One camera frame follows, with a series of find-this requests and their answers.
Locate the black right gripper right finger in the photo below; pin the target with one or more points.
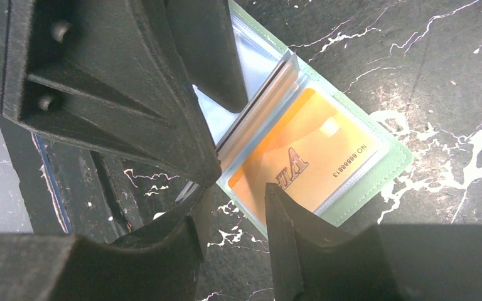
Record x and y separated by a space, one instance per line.
314 260

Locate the orange VIP credit card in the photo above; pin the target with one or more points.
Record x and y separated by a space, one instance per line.
311 152

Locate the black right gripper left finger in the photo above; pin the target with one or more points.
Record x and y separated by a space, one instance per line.
159 261

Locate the green card holder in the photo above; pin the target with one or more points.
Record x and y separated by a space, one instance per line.
274 77

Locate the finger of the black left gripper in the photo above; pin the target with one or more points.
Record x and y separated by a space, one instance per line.
204 38
105 76

